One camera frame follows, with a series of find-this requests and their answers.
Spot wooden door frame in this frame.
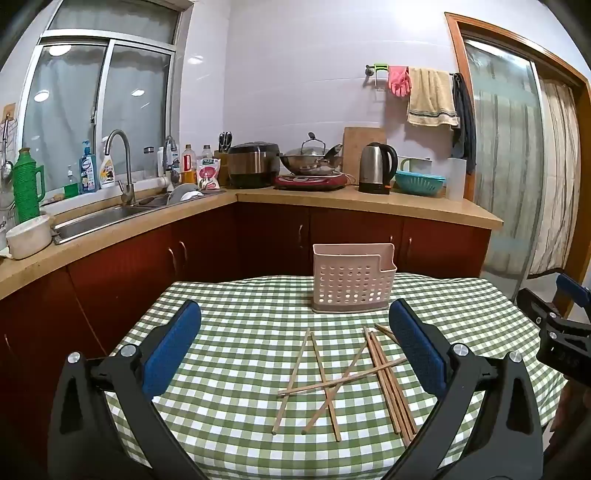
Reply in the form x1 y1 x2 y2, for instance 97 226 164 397
444 11 591 282

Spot steel electric kettle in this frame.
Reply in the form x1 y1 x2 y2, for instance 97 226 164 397
358 142 399 195

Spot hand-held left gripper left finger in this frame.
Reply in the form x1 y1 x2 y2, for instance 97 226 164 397
47 299 208 480

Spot metal towel rail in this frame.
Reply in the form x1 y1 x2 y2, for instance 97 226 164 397
365 65 462 78

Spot pink perforated utensil basket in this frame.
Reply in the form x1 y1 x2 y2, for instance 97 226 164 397
308 243 398 315

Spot beige striped towel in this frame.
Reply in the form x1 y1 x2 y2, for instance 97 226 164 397
406 67 461 128

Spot green white checkered tablecloth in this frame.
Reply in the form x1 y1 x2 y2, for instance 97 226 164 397
104 272 566 480

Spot green thermos flask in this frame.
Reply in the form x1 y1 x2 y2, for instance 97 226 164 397
11 148 46 224

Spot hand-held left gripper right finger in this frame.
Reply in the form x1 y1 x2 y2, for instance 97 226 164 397
388 298 546 480

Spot steel wok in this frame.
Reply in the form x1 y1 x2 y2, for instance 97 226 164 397
279 144 345 176

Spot striped curtain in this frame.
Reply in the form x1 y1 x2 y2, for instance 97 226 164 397
529 78 581 278

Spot hanging metal utensils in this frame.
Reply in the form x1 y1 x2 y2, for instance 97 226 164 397
0 104 17 185

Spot red induction cooker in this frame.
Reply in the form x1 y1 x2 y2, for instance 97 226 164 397
273 173 350 191

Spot curved steel faucet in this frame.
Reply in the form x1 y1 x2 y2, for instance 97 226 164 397
102 130 137 206

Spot small steel water tap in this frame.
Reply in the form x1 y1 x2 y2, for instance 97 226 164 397
159 136 182 190

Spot black steel rice cooker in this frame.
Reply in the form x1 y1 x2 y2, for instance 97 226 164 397
227 142 281 189

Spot white bowls in sink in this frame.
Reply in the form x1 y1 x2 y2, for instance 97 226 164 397
166 183 205 206

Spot dark hanging cloth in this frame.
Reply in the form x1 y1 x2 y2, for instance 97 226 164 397
451 73 477 175

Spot teal plastic colander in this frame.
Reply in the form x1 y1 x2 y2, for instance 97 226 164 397
394 171 447 196

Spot red-brown kitchen cabinets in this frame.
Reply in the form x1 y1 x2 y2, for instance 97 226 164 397
0 203 492 462

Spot blue dish soap bottle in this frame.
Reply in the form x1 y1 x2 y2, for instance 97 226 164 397
78 141 98 195

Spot red label oil bottle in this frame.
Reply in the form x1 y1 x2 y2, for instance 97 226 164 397
181 144 198 185

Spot white lidded pot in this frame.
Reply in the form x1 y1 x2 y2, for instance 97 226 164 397
6 215 54 260

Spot frosted glass sliding door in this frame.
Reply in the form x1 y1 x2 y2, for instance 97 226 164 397
464 39 546 278

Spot pink rubber gloves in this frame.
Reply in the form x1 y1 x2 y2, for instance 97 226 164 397
388 65 413 97

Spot tan kitchen countertop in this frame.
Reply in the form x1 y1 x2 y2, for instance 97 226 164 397
0 185 504 301

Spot sliding glass window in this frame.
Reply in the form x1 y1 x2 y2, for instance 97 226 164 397
21 0 195 195

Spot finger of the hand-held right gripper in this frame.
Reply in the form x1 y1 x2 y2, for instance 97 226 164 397
555 273 591 319
516 287 561 334

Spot translucent white cup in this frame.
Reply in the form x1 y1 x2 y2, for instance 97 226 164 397
445 157 465 202

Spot white spray cleaner bottle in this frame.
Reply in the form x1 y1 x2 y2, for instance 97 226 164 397
99 136 117 189

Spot pink white seasoning bag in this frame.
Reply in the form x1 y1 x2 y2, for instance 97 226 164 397
197 157 221 191

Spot stainless steel sink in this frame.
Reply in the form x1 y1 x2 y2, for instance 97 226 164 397
51 187 227 245

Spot wooden cutting board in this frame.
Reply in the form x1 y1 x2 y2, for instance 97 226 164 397
342 127 387 175

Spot white mug green handle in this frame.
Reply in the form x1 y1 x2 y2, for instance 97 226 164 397
398 156 433 174

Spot pile of wooden chopsticks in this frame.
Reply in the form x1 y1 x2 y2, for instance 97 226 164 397
271 323 419 443

